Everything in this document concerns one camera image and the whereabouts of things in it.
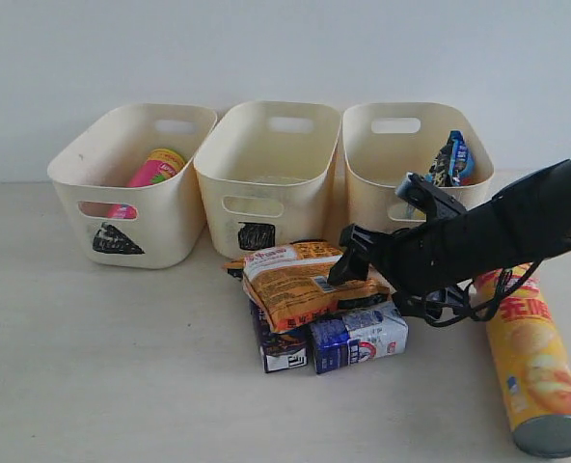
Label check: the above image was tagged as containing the pink Lays chips can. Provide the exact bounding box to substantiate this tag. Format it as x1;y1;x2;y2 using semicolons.
107;148;187;220

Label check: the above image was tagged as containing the cream bin with triangle mark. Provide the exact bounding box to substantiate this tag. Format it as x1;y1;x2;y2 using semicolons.
47;103;218;269

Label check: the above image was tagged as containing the cream bin with circle mark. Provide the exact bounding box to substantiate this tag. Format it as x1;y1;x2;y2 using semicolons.
341;102;495;232

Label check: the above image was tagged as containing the orange instant noodle packet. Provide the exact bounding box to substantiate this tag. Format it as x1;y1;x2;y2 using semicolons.
223;240;390;334

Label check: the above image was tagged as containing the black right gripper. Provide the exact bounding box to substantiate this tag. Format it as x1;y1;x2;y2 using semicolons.
327;221;473;328

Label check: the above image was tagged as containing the purple juice carton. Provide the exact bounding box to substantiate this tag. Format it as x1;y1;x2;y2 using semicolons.
249;301;309;373

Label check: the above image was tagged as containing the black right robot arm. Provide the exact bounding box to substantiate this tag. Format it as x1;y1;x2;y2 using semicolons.
328;159;571;328

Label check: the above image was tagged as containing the blue instant noodle packet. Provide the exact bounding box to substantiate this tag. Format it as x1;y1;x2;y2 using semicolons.
424;130;476;187

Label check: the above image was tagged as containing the cream bin with square mark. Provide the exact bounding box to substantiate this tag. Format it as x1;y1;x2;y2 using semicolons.
194;101;341;259

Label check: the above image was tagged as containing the yellow Lays chips can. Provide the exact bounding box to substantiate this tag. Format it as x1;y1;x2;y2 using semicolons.
486;276;571;458

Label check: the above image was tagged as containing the blue white milk carton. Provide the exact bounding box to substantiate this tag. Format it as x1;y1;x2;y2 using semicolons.
309;302;409;374

